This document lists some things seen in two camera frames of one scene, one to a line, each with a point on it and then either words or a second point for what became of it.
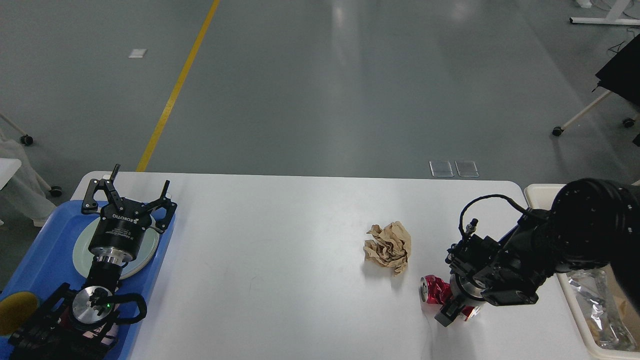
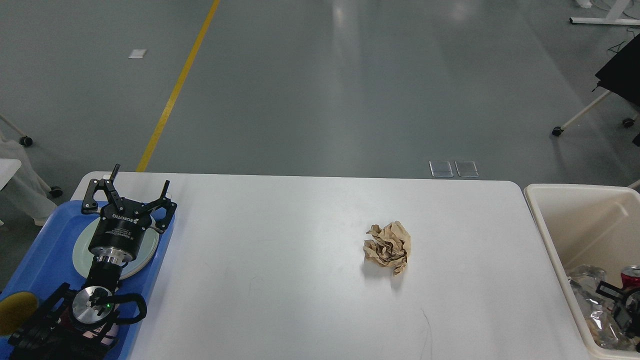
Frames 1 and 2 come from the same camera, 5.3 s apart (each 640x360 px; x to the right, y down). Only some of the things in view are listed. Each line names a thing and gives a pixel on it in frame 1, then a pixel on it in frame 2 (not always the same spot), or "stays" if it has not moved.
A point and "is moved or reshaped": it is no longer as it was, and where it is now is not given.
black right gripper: (462, 292) -> (629, 325)
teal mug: (15, 310) stays
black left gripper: (121, 229) stays
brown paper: (389, 246) stays
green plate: (83, 258) stays
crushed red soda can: (434, 290) is moved or reshaped
